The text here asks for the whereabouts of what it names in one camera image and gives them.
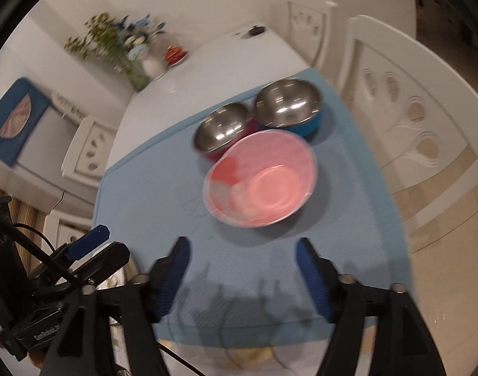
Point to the blue fridge cover cloth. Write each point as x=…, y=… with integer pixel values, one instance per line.
x=15, y=121

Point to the white carved corner shelf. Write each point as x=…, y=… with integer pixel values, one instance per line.
x=66, y=102

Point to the glass vase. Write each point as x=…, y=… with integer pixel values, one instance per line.
x=139, y=80

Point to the steel bowl blue exterior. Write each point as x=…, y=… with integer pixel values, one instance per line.
x=286, y=102

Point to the white refrigerator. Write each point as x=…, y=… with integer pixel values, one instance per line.
x=50, y=141

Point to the pink polka dot bowl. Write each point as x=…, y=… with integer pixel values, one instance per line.
x=262, y=188

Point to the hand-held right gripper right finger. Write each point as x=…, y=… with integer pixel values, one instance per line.
x=313, y=278

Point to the white ceramic vase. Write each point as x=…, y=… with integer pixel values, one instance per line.
x=152, y=66

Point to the white floral plate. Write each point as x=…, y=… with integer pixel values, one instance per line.
x=114, y=282

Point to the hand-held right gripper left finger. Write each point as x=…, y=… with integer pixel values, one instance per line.
x=174, y=274

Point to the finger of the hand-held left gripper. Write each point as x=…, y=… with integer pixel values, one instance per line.
x=109, y=256
x=88, y=239

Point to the small black lid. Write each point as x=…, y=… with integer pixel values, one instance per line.
x=256, y=30

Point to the brown striped curtain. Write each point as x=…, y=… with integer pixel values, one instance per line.
x=23, y=211

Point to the grey floral tablecloth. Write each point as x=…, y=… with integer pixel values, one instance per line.
x=262, y=356

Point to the steel bowl pink exterior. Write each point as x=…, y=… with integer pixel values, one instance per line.
x=219, y=125

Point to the white carved dining chair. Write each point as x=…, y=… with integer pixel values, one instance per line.
x=66, y=223
x=380, y=58
x=86, y=145
x=301, y=8

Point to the green dried flower bunch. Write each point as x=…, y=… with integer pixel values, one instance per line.
x=98, y=35

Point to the blue quilted table mat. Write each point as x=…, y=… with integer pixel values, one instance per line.
x=145, y=188

